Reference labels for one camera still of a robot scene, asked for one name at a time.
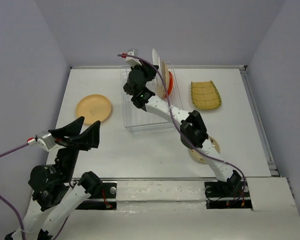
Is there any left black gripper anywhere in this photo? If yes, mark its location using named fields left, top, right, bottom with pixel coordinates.
left=50, top=114, right=103, bottom=182

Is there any white plate with green rim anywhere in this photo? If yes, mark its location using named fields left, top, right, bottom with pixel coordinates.
left=152, top=48, right=162, bottom=74

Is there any cream plate with leaf pattern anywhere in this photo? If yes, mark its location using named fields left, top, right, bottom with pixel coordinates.
left=155, top=61, right=171, bottom=100

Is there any orange round plate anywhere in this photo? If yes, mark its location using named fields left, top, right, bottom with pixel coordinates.
left=167, top=71, right=174, bottom=96

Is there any small cream plate with flowers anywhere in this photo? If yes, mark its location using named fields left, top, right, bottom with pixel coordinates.
left=188, top=136, right=220, bottom=165

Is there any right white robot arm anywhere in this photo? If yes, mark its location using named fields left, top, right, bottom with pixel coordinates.
left=123, top=63, right=242, bottom=196

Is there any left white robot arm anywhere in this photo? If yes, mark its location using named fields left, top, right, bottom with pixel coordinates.
left=5, top=116, right=102, bottom=240

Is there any plain yellow round plate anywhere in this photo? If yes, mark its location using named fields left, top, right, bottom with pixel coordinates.
left=75, top=94, right=112, bottom=125

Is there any yellow green bamboo-pattern plate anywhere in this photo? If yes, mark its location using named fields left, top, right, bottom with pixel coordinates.
left=190, top=80, right=222, bottom=111

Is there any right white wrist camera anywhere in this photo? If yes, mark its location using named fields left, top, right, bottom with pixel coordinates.
left=125, top=48, right=141, bottom=67

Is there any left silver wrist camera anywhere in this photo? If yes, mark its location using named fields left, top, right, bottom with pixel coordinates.
left=35, top=130, right=57, bottom=152

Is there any white wire dish rack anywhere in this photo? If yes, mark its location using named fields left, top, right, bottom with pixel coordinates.
left=121, top=61, right=183, bottom=134

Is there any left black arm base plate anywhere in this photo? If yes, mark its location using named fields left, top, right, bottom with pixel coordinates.
left=76, top=181, right=117, bottom=211

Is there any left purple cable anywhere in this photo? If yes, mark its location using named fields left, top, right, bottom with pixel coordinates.
left=0, top=136, right=71, bottom=240

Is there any purple cable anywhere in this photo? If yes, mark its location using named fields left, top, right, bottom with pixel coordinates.
left=0, top=136, right=71, bottom=240
left=117, top=52, right=247, bottom=208

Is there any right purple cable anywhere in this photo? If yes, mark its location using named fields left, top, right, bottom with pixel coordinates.
left=117, top=52, right=247, bottom=208

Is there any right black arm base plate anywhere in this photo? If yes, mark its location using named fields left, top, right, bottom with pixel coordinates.
left=204, top=181, right=253, bottom=210

